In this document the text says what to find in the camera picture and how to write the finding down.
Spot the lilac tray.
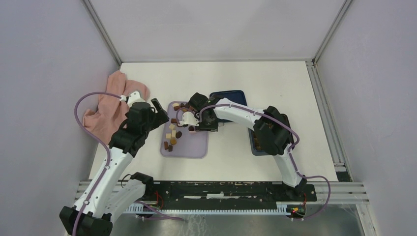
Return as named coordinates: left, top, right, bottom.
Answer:
left=160, top=101, right=209, bottom=159

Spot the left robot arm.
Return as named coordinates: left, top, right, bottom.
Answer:
left=59, top=98, right=169, bottom=236

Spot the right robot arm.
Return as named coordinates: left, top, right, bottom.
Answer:
left=180, top=93, right=306, bottom=201

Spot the blue chocolate box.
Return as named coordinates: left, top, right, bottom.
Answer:
left=248, top=114, right=291, bottom=156

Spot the dark blue box lid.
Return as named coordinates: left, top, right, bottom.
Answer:
left=209, top=90, right=248, bottom=124

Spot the pink cloth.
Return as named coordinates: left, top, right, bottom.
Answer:
left=82, top=71, right=150, bottom=144

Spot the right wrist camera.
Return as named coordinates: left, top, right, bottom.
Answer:
left=178, top=112, right=199, bottom=126

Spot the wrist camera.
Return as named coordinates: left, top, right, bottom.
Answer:
left=178, top=112, right=199, bottom=126
left=126, top=91, right=145, bottom=108

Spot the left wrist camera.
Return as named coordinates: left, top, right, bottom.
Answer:
left=126, top=91, right=145, bottom=108

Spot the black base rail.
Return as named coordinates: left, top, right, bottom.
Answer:
left=139, top=181, right=317, bottom=210

